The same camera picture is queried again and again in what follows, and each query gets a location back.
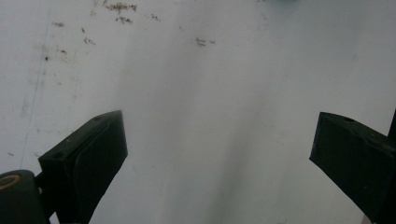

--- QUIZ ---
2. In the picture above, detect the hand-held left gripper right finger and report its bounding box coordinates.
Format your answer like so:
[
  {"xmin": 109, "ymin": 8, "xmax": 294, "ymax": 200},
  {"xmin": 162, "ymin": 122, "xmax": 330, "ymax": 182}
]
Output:
[{"xmin": 308, "ymin": 111, "xmax": 396, "ymax": 224}]

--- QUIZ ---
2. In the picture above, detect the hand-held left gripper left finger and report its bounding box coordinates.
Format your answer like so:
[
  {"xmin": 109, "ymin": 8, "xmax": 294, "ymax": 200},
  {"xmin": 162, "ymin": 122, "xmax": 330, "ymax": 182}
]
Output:
[{"xmin": 37, "ymin": 109, "xmax": 129, "ymax": 224}]

